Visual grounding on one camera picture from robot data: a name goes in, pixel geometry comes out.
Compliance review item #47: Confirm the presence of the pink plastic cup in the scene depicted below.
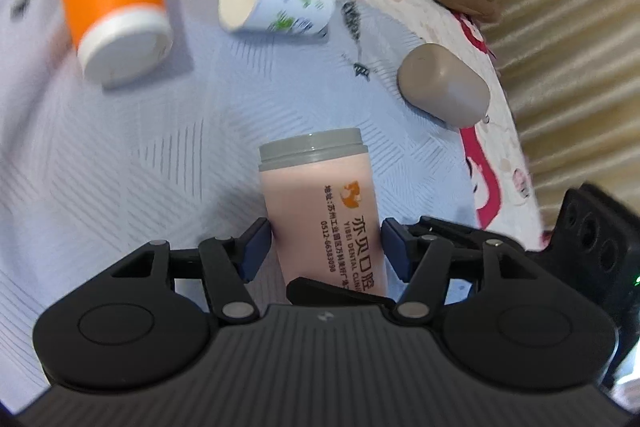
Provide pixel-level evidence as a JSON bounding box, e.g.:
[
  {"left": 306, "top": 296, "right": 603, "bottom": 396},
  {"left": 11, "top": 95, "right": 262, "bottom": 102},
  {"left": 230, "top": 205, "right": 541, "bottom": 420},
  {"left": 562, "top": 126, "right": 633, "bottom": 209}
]
[{"left": 259, "top": 128, "right": 387, "bottom": 297}]

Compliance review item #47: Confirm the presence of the taupe plastic cup lid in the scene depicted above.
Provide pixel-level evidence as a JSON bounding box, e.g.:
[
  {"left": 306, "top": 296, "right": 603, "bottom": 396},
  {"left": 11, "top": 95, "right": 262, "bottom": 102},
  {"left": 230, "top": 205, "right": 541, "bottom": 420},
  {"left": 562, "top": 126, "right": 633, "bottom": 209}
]
[{"left": 397, "top": 43, "right": 490, "bottom": 129}]

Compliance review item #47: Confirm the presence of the cartoon bear bed sheet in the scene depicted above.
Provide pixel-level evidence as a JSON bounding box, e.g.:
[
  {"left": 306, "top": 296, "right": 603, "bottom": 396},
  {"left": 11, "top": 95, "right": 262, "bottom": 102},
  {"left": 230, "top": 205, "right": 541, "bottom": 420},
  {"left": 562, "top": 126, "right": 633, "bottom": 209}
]
[{"left": 359, "top": 0, "right": 544, "bottom": 249}]

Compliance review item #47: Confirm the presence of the light blue cloth mat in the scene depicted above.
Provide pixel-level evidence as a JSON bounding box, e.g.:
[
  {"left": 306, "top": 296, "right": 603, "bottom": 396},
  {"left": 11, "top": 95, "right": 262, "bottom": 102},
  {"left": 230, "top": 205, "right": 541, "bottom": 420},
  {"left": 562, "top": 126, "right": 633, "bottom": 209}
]
[{"left": 0, "top": 0, "right": 544, "bottom": 413}]

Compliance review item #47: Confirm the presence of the black device at right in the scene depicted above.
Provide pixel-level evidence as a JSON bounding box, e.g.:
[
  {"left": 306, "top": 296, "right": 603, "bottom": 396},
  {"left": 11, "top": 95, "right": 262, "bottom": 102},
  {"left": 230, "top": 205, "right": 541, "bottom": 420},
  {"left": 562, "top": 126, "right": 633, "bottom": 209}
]
[{"left": 537, "top": 183, "right": 639, "bottom": 389}]

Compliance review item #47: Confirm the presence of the beige striped curtain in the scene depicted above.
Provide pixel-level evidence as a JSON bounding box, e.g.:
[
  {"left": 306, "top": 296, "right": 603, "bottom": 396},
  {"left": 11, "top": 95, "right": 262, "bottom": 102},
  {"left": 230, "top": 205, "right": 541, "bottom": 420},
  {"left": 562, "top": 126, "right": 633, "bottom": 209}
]
[{"left": 483, "top": 0, "right": 639, "bottom": 228}]

